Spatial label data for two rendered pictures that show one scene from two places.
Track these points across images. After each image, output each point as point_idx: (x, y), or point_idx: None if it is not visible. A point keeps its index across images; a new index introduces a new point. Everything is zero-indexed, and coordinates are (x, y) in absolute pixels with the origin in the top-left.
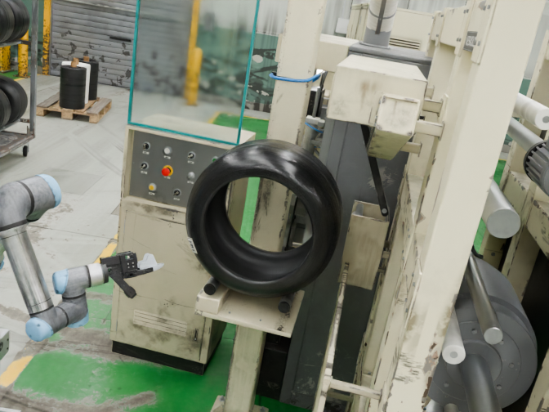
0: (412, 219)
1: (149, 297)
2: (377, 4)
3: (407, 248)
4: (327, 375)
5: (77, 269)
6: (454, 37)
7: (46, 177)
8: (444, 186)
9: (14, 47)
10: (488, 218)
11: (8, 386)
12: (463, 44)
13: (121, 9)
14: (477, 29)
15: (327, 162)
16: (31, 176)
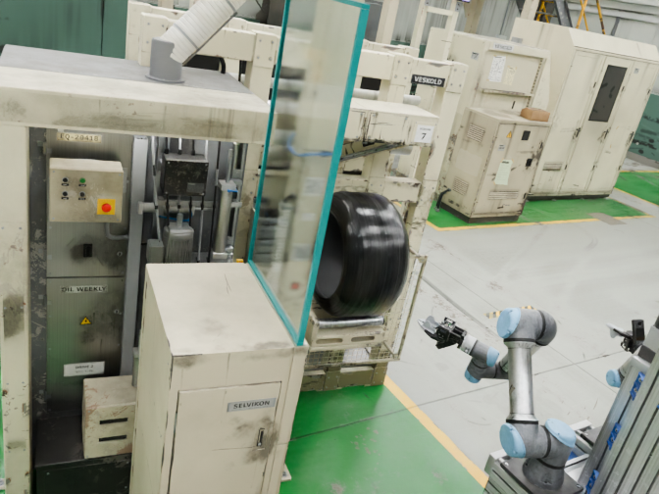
0: (374, 177)
1: None
2: (208, 36)
3: (381, 191)
4: (425, 255)
5: (483, 343)
6: (365, 71)
7: (514, 308)
8: (446, 143)
9: None
10: (412, 149)
11: None
12: (408, 79)
13: None
14: (438, 75)
15: (238, 212)
16: (526, 313)
